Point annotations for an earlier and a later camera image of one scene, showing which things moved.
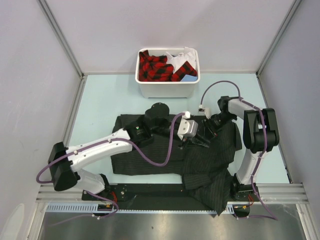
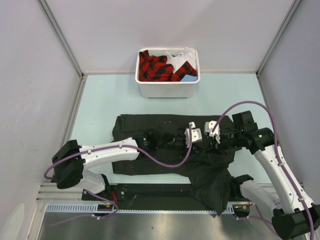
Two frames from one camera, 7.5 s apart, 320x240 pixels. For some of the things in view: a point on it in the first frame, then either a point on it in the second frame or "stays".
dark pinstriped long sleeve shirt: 206,171 stays
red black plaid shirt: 156,68 stays
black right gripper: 209,123 to 215,147
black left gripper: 196,140 to 184,148
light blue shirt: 189,78 stays
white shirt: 188,55 stays
